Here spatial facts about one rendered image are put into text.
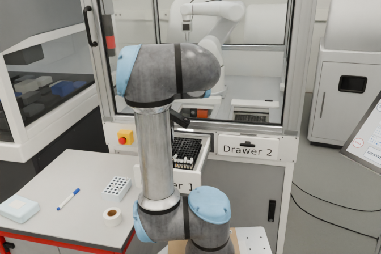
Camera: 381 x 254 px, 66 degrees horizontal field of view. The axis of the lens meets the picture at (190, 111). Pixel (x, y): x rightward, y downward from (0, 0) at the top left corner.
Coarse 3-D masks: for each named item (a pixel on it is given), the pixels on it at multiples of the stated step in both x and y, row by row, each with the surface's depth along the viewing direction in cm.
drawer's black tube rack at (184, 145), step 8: (176, 144) 150; (184, 144) 145; (192, 144) 144; (200, 144) 149; (176, 152) 138; (184, 152) 138; (192, 152) 143; (176, 168) 131; (184, 168) 131; (192, 168) 130
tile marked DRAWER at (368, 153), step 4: (368, 148) 114; (372, 148) 113; (368, 152) 114; (372, 152) 112; (376, 152) 111; (380, 152) 110; (364, 156) 114; (368, 156) 113; (372, 156) 112; (376, 156) 111; (380, 156) 110; (372, 160) 111; (376, 160) 110; (380, 160) 109; (380, 164) 109
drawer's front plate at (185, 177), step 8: (136, 168) 124; (136, 176) 126; (176, 176) 121; (184, 176) 120; (192, 176) 119; (200, 176) 118; (136, 184) 128; (184, 184) 122; (192, 184) 121; (200, 184) 120; (184, 192) 123
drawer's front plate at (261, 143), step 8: (224, 136) 144; (232, 136) 144; (240, 136) 144; (248, 136) 143; (224, 144) 146; (232, 144) 145; (256, 144) 142; (264, 144) 141; (272, 144) 140; (224, 152) 148; (232, 152) 147; (240, 152) 146; (264, 152) 143; (272, 152) 142
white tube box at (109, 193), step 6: (114, 180) 137; (120, 180) 136; (108, 186) 133; (120, 186) 133; (126, 186) 134; (102, 192) 129; (108, 192) 130; (114, 192) 130; (120, 192) 129; (108, 198) 129; (114, 198) 128; (120, 198) 129
